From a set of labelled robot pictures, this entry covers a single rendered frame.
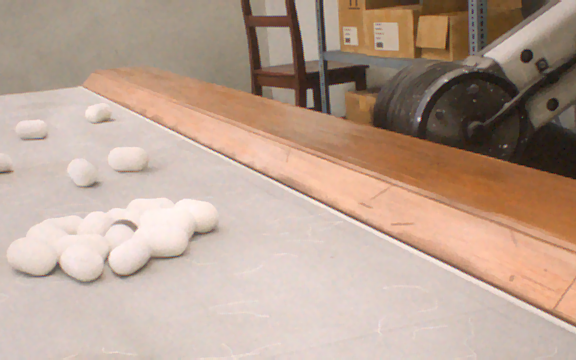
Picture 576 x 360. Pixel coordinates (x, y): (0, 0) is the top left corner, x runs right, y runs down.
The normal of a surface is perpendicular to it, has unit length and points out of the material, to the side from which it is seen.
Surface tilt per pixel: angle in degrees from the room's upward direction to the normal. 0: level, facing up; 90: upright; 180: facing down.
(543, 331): 0
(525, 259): 45
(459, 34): 90
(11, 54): 90
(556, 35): 90
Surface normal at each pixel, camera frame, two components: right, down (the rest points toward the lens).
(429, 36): -0.94, -0.03
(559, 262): -0.71, -0.58
